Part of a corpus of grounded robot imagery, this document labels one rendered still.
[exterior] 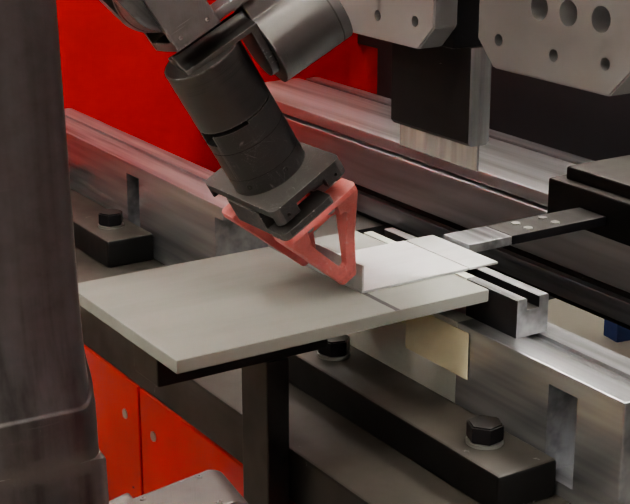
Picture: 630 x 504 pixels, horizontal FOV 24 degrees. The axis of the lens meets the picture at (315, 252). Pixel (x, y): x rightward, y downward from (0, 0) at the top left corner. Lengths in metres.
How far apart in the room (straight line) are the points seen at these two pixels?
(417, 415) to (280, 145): 0.24
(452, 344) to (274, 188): 0.20
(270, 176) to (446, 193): 0.54
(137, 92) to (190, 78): 0.98
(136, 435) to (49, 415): 0.74
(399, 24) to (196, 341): 0.29
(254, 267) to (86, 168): 0.59
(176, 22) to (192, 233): 0.53
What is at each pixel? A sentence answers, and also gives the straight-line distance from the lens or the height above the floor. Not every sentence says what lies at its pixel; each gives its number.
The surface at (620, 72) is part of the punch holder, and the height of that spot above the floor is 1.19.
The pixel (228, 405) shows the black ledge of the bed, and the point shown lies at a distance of 1.21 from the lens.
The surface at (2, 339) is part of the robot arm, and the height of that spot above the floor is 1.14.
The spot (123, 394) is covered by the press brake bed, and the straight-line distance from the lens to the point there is 1.40.
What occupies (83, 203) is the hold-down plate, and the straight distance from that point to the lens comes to 1.68.
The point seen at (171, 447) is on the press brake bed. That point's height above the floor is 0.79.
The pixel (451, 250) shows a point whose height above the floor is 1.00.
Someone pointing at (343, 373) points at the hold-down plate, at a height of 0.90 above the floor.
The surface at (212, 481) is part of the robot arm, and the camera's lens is 0.74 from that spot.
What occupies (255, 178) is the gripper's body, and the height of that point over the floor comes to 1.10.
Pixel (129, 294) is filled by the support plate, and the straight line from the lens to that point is 1.09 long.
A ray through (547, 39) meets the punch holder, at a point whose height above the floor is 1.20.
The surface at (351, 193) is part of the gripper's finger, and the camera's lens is 1.04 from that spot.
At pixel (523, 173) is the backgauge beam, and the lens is 1.49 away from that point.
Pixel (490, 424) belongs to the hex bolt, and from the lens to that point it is 1.06.
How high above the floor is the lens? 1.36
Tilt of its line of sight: 18 degrees down
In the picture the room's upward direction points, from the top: straight up
